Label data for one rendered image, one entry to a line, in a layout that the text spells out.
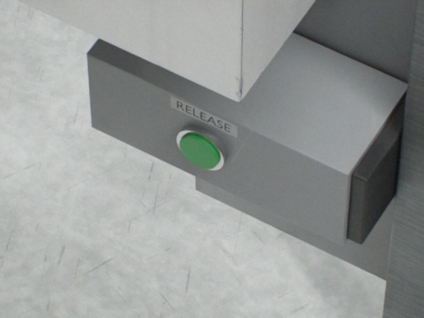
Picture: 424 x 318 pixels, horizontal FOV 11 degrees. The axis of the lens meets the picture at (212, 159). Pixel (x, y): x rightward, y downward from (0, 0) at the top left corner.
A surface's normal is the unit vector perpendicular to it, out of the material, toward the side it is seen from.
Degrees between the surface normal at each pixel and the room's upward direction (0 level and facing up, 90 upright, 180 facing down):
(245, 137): 90
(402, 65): 90
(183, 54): 90
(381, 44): 90
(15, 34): 0
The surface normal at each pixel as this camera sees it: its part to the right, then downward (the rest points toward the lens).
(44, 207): 0.00, -0.60
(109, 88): -0.51, 0.69
